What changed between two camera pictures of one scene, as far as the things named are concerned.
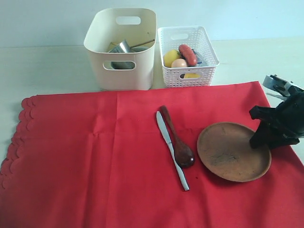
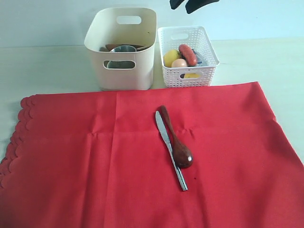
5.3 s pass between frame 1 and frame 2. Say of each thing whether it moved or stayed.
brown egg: stayed
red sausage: stayed
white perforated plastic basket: stayed
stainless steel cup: moved
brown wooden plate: moved
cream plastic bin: stayed
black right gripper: moved
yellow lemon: stayed
